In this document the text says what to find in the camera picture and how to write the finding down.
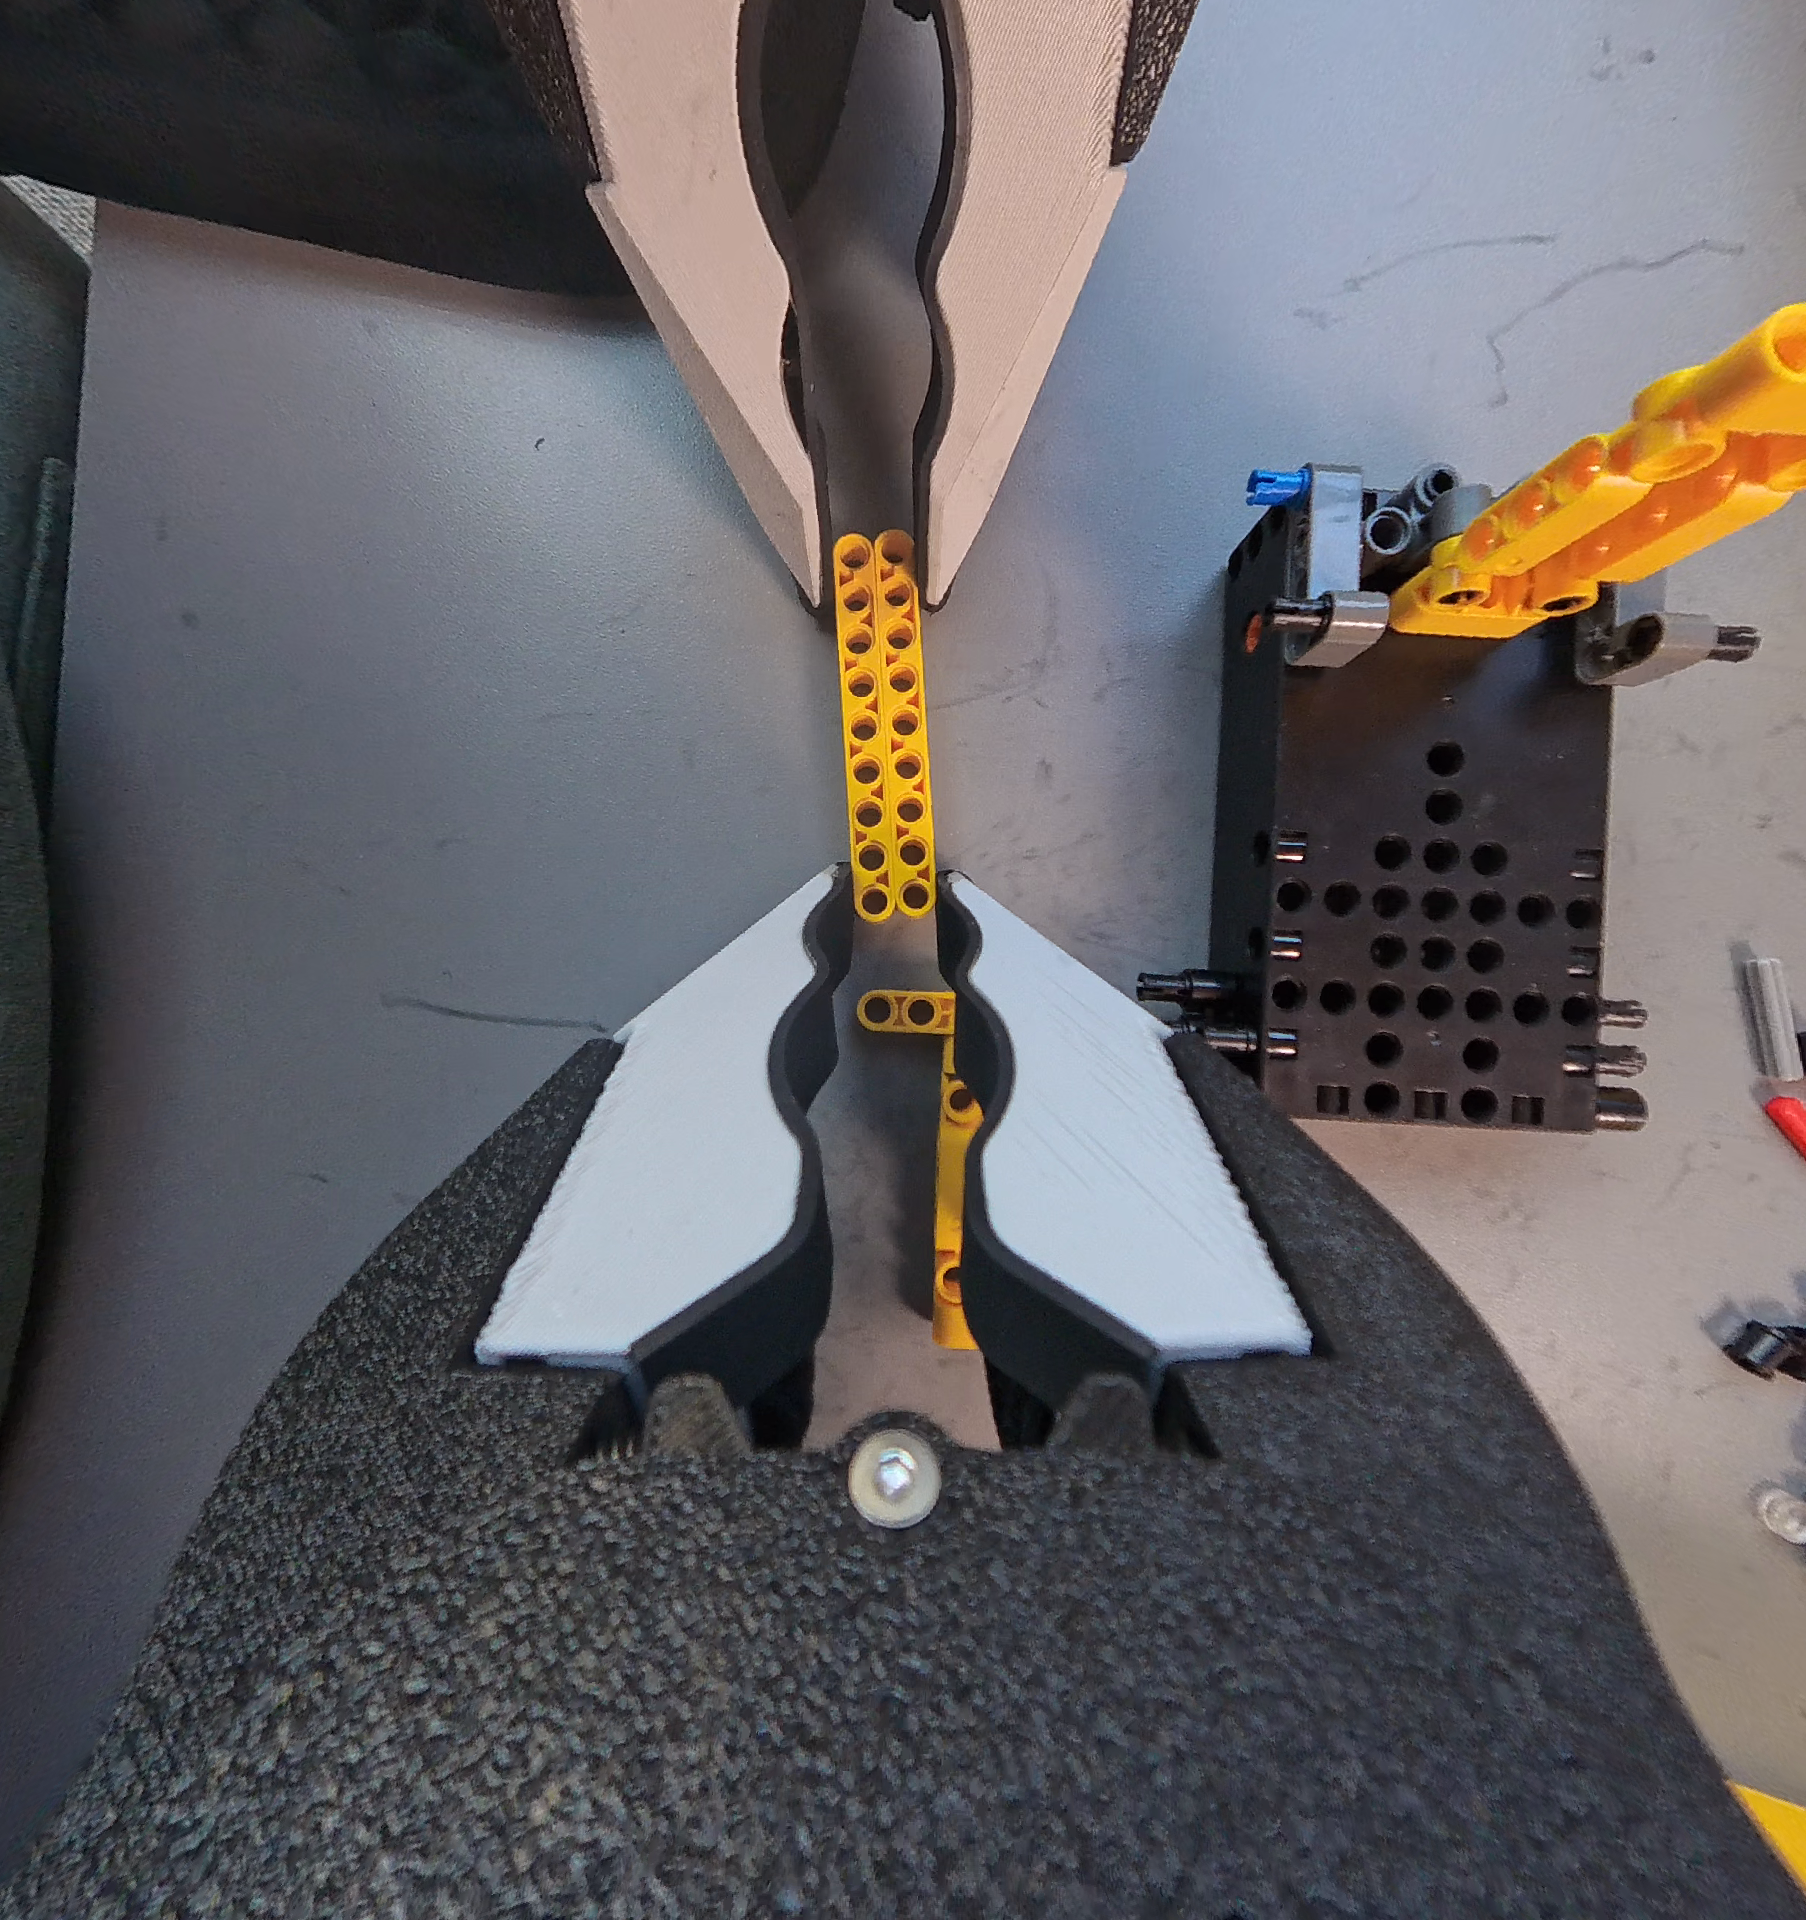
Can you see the yellow lego panel brick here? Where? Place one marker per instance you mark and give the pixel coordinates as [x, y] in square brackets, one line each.
[947, 1202]

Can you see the black lego base assembly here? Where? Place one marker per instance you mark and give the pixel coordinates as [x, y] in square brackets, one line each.
[1428, 705]

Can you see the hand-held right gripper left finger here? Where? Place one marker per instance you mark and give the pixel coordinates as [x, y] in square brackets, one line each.
[662, 1187]

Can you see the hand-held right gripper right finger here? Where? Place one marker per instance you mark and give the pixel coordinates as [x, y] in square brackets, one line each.
[1128, 1187]

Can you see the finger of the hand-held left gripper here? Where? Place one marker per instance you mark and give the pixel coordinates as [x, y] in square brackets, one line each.
[1040, 180]
[679, 180]

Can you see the yellow short lego beam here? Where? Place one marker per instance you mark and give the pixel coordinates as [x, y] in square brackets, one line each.
[891, 1014]

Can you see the person's dark trousers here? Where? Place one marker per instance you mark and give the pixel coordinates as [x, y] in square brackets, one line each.
[245, 121]

